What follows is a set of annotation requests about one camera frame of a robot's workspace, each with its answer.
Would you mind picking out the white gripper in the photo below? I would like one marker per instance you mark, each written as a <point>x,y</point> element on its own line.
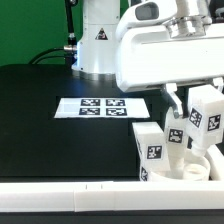
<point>169,42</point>

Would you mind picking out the white round stool seat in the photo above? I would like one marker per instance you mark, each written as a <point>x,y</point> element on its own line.
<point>187,168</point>

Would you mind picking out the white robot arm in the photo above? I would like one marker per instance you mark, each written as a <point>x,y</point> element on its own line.
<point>96,51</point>

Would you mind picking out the white paper marker sheet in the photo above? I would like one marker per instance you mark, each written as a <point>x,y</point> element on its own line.
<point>102,108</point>

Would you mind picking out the white right fence rail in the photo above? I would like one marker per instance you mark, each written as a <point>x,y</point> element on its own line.
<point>216,160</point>

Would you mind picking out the white fence rail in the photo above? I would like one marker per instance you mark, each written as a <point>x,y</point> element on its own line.
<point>110,196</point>
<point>216,160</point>

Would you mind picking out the white front fence rail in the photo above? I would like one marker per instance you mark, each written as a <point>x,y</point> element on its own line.
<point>110,196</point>

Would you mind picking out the black cable pole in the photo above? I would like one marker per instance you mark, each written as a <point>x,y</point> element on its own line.
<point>72,41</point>

